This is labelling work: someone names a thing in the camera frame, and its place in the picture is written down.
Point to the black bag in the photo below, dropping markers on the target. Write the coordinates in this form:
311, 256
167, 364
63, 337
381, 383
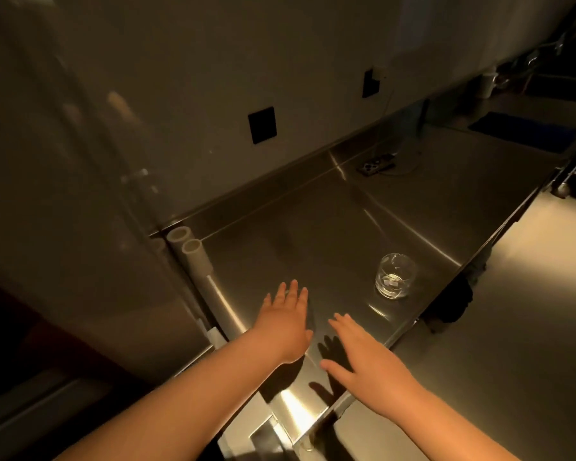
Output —
449, 302

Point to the white paper roll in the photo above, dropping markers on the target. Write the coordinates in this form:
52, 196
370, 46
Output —
197, 256
177, 235

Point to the black power strip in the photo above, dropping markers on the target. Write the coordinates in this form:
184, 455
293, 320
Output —
377, 165

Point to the chrome faucet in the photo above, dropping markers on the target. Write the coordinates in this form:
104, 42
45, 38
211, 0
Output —
533, 57

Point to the dark blue cloth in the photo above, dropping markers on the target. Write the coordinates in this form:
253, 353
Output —
523, 129

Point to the short clear drinking glass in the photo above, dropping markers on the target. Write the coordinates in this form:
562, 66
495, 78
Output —
396, 276

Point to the white pump soap bottle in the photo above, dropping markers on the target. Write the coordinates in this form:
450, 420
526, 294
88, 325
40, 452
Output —
485, 83

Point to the black wall socket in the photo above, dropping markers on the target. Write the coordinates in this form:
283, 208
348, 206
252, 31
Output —
370, 82
261, 124

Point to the person's left hand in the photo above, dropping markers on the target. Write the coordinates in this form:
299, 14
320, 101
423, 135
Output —
283, 328

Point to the person's left forearm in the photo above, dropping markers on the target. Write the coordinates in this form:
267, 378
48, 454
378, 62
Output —
173, 408

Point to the person's right hand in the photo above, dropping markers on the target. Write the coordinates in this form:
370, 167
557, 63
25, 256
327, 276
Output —
374, 369

